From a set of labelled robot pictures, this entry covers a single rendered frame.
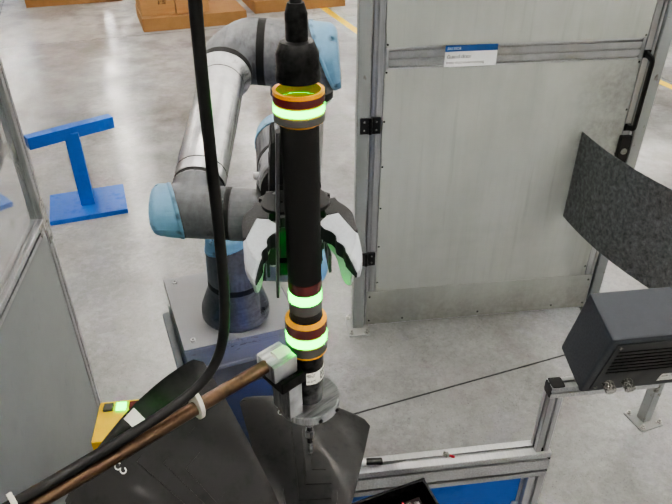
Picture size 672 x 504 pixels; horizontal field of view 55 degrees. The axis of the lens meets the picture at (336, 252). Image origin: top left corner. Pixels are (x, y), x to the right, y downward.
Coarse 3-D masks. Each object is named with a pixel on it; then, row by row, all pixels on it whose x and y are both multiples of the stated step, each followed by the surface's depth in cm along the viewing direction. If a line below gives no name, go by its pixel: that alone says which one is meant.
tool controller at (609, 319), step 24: (600, 312) 120; (624, 312) 120; (648, 312) 120; (576, 336) 129; (600, 336) 120; (624, 336) 116; (648, 336) 116; (576, 360) 130; (600, 360) 121; (624, 360) 120; (648, 360) 122; (600, 384) 127; (624, 384) 127; (648, 384) 131
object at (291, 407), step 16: (272, 368) 64; (288, 368) 65; (272, 384) 66; (288, 384) 65; (288, 400) 68; (320, 400) 72; (336, 400) 72; (288, 416) 69; (304, 416) 70; (320, 416) 70
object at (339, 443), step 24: (264, 408) 105; (264, 432) 101; (288, 432) 102; (336, 432) 105; (360, 432) 107; (264, 456) 98; (288, 456) 98; (312, 456) 99; (336, 456) 100; (360, 456) 102; (288, 480) 95; (312, 480) 95; (336, 480) 96
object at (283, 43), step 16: (288, 16) 49; (304, 16) 49; (288, 32) 49; (304, 32) 49; (288, 48) 49; (304, 48) 49; (288, 64) 50; (304, 64) 50; (288, 80) 50; (304, 80) 50; (304, 368) 68; (320, 368) 69; (304, 384) 69; (320, 384) 70; (304, 400) 71
